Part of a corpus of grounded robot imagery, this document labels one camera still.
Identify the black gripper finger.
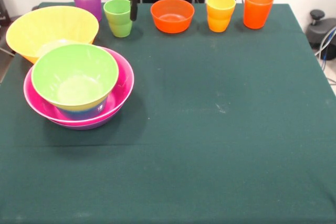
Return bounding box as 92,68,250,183
129,0,139,22

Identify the green cup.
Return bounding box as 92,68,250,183
103,0,133,38

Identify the large pink bowl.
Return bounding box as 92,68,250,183
23,47,135,126

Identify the green bowl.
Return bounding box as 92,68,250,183
30,43,120,110

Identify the yellow-orange cup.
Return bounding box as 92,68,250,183
206,0,237,33

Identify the blue bowl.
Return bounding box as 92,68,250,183
56,98,108,120

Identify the orange bowl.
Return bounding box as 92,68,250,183
150,0,195,34

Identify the purple cup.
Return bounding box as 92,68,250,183
71,0,102,23

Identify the large yellow bowl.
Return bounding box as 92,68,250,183
5,5,100,65

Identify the orange cup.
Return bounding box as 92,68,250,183
243,0,275,30

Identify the purple bowl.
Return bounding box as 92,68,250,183
48,115,124,131

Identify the dark grey equipment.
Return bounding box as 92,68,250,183
0,0,13,29

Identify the dark green tablecloth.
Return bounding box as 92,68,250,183
0,1,336,224

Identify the black clamp device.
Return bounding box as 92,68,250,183
306,9,336,50

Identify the blue-grey cable bundle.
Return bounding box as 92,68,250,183
314,26,336,61

